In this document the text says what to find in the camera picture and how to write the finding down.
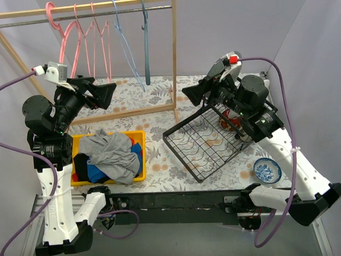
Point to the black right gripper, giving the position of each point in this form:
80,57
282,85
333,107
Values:
213,85

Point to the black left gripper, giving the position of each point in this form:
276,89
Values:
87,93

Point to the grey-blue hanger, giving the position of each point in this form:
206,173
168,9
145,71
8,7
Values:
146,43

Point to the light blue hanger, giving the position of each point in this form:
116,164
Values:
126,49

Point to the thin pink hanger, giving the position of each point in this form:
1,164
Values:
85,34
105,43

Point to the grey tank top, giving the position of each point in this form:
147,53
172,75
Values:
102,141

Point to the thick pink hanger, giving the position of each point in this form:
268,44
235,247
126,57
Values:
66,40

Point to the blue tank top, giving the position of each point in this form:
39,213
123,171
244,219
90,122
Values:
120,165

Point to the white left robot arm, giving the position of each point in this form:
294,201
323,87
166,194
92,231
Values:
65,232

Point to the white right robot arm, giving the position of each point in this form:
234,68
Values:
311,193

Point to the wooden clothes rack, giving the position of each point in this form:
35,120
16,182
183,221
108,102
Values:
83,7

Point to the grey patterned plate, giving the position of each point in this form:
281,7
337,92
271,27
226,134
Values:
216,69

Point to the red bowl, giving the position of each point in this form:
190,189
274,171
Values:
233,118

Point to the floral table mat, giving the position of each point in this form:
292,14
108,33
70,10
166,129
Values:
164,171

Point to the yellow plastic tray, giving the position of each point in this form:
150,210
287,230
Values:
138,136

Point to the white plate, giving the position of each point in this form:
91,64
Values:
267,83

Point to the blue white porcelain bowl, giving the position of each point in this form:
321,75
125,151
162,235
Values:
267,170

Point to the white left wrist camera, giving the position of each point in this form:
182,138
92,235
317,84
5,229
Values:
55,73

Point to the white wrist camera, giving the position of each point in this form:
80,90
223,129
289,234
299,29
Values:
232,65
55,73

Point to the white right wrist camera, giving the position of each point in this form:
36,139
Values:
232,65

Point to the black wire dish rack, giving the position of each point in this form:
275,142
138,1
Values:
206,141

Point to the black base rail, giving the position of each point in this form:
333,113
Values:
215,206

